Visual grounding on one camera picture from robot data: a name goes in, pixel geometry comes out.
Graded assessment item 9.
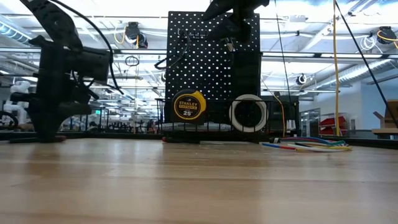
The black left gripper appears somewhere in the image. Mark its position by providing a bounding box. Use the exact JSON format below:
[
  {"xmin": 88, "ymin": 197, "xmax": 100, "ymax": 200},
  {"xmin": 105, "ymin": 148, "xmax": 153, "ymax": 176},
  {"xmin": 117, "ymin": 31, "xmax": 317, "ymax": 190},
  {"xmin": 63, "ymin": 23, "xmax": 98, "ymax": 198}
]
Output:
[{"xmin": 9, "ymin": 46, "xmax": 93, "ymax": 143}]

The silver utility knife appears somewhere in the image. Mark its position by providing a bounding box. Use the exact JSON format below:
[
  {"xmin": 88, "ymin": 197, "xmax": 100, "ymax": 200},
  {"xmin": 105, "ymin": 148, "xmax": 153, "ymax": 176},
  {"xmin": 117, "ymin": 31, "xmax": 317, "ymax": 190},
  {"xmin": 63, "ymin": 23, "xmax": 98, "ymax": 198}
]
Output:
[{"xmin": 198, "ymin": 122, "xmax": 233, "ymax": 132}]

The black perforated peg board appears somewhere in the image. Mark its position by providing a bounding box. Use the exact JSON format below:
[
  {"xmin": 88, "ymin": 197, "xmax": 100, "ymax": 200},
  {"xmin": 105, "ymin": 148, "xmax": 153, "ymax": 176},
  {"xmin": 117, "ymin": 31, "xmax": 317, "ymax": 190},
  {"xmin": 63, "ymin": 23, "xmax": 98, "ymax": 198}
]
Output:
[{"xmin": 164, "ymin": 11, "xmax": 261, "ymax": 134}]

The silver peg board hook rail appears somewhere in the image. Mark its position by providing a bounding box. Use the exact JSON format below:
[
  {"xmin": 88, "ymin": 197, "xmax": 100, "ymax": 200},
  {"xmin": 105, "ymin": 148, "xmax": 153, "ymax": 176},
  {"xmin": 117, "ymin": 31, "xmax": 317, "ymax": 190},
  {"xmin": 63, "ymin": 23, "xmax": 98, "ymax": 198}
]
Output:
[{"xmin": 177, "ymin": 27, "xmax": 251, "ymax": 40}]

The thin yellow cable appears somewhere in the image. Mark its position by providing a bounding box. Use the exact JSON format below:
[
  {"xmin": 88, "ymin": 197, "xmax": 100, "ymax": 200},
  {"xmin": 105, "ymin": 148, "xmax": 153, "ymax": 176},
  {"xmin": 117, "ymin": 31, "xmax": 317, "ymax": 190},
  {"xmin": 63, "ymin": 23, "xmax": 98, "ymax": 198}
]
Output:
[{"xmin": 262, "ymin": 81, "xmax": 286, "ymax": 138}]

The yellow black tape measure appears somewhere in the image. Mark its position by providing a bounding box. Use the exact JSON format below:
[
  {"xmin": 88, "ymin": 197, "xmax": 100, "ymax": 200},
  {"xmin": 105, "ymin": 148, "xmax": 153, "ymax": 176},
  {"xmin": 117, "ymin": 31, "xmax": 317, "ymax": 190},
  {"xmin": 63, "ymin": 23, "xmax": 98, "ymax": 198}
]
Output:
[{"xmin": 172, "ymin": 89, "xmax": 208, "ymax": 125}]

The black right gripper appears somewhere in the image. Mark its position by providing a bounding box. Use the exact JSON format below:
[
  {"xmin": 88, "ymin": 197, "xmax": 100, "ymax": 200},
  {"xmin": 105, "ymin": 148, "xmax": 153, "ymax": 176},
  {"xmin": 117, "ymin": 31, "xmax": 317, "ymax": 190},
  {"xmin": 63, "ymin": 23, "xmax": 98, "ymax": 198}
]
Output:
[{"xmin": 201, "ymin": 0, "xmax": 271, "ymax": 44}]

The black aluminium table frame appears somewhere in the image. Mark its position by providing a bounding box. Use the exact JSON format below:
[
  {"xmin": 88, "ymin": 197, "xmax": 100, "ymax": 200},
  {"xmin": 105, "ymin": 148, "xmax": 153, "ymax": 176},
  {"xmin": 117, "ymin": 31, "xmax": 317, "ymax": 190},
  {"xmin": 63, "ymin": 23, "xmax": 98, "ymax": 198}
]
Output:
[{"xmin": 0, "ymin": 129, "xmax": 398, "ymax": 150}]

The black peg board bin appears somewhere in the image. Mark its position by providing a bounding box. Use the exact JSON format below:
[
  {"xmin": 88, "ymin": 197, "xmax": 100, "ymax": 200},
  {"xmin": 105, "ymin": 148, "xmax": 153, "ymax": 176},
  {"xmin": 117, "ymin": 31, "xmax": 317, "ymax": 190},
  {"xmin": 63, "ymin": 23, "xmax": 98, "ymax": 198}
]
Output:
[{"xmin": 229, "ymin": 50, "xmax": 262, "ymax": 100}]

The black wire basket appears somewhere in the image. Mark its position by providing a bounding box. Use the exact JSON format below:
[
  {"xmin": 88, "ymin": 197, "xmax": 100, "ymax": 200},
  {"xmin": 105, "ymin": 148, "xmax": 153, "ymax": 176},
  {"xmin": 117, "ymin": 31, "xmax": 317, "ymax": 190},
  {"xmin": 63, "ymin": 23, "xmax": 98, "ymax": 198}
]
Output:
[{"xmin": 156, "ymin": 96, "xmax": 272, "ymax": 139}]

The silver ventilation duct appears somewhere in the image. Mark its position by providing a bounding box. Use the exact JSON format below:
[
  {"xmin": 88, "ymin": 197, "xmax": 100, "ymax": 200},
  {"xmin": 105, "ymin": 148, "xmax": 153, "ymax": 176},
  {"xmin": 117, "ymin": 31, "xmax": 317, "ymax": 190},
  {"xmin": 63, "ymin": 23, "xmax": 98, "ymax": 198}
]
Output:
[
  {"xmin": 0, "ymin": 21, "xmax": 44, "ymax": 47},
  {"xmin": 310, "ymin": 58, "xmax": 398, "ymax": 91}
]

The wooden side table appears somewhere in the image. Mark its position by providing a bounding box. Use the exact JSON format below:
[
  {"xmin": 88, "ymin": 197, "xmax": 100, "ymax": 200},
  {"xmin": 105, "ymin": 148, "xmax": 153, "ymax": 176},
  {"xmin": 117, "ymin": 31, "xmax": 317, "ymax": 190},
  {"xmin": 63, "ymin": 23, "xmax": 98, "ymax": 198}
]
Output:
[{"xmin": 371, "ymin": 128, "xmax": 398, "ymax": 140}]

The yellow tube piece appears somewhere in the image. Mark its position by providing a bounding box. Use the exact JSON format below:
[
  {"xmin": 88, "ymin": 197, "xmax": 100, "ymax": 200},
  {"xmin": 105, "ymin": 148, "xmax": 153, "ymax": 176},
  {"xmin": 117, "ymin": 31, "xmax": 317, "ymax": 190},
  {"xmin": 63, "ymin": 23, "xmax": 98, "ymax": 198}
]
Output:
[{"xmin": 294, "ymin": 144, "xmax": 353, "ymax": 152}]

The clear safety glasses black frame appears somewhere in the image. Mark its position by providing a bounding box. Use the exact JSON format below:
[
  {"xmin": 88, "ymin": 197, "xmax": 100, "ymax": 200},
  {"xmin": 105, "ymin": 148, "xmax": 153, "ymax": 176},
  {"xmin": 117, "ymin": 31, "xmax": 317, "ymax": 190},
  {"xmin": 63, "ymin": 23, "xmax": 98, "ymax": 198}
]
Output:
[{"xmin": 154, "ymin": 30, "xmax": 192, "ymax": 71}]

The brown cardboard box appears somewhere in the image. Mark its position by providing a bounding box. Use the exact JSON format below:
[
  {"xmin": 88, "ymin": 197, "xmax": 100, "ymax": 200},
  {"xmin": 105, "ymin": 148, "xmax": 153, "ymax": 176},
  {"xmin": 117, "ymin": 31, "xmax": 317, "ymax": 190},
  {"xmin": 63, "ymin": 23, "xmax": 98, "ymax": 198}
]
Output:
[{"xmin": 373, "ymin": 99, "xmax": 398, "ymax": 129}]

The white masking tape roll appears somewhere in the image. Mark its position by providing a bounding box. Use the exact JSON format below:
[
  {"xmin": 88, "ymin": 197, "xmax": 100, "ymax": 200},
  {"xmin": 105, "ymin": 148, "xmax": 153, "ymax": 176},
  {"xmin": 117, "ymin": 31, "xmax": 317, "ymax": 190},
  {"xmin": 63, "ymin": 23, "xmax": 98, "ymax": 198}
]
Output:
[{"xmin": 229, "ymin": 94, "xmax": 269, "ymax": 133}]

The red storage bin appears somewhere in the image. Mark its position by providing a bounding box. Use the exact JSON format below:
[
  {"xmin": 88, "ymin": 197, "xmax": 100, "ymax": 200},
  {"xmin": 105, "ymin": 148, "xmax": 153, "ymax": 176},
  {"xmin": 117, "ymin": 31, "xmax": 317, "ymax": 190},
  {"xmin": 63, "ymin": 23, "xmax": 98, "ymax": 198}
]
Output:
[
  {"xmin": 320, "ymin": 116, "xmax": 347, "ymax": 126},
  {"xmin": 319, "ymin": 126, "xmax": 340, "ymax": 136}
]

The thin black slanted pole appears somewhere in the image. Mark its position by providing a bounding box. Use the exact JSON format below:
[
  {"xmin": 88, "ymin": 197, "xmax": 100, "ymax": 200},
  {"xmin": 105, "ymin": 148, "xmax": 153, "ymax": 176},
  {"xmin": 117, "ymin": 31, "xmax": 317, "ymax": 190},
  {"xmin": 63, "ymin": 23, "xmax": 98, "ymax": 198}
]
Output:
[{"xmin": 334, "ymin": 0, "xmax": 398, "ymax": 129}]

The black cabinet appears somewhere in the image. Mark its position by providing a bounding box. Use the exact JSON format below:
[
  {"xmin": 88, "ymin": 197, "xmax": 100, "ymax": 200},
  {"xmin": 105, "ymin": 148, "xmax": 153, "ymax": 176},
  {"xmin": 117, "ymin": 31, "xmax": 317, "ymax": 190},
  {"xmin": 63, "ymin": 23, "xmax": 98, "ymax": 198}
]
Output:
[{"xmin": 267, "ymin": 95, "xmax": 300, "ymax": 138}]

